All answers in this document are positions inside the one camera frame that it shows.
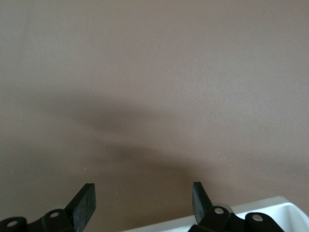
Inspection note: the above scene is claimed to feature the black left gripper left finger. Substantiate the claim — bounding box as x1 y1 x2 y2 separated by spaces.
0 183 97 232

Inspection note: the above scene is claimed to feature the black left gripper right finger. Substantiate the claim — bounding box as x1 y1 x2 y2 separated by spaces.
187 181 283 232

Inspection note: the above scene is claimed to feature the white plastic drawer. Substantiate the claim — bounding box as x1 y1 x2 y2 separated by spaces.
120 195 309 232

